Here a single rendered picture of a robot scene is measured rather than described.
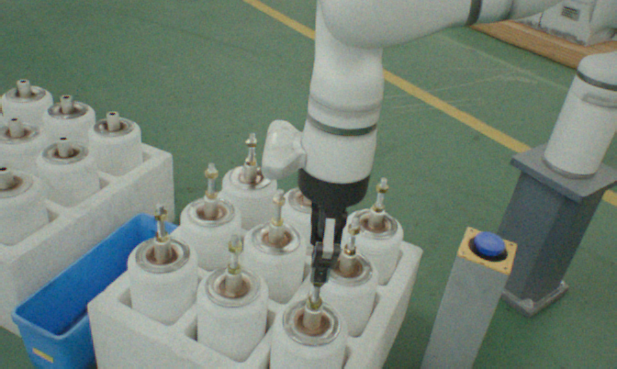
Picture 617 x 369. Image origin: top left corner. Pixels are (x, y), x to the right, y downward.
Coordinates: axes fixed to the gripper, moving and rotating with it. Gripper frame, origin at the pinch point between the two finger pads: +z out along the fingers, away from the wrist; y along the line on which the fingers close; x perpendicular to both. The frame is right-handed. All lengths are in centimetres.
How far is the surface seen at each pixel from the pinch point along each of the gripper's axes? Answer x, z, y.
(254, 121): 18, 35, 99
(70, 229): 41, 19, 23
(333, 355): -2.9, 11.5, -3.7
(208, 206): 16.9, 8.2, 19.4
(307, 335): 0.6, 9.9, -2.3
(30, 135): 53, 10, 38
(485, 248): -22.4, 2.5, 8.9
